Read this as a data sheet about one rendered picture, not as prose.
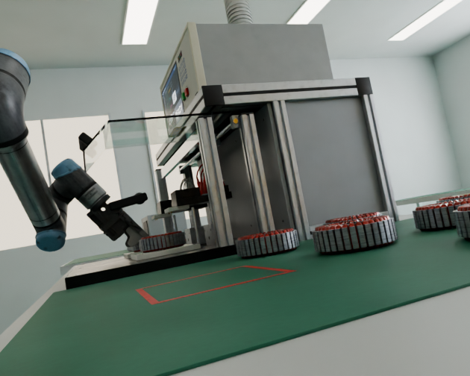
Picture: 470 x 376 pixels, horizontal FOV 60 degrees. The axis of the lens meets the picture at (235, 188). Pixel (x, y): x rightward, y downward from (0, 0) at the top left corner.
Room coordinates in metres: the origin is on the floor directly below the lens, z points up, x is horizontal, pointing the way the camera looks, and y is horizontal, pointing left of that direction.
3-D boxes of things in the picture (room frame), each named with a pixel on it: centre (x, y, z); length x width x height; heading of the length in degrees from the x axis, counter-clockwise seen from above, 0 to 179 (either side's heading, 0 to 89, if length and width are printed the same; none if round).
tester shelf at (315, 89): (1.25, -0.06, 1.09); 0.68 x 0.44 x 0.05; 20
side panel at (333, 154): (0.97, -0.25, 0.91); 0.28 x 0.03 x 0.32; 110
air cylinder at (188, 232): (1.30, 0.15, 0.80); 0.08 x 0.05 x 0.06; 20
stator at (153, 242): (1.02, 0.20, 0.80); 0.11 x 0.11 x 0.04
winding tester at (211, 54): (1.24, -0.06, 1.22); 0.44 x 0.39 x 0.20; 20
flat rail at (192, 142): (1.17, 0.15, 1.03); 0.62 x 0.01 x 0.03; 20
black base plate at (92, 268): (1.14, 0.23, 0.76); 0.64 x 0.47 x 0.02; 20
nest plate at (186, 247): (1.02, 0.20, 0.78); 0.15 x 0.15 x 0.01; 20
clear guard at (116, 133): (0.97, 0.17, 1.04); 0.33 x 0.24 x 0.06; 110
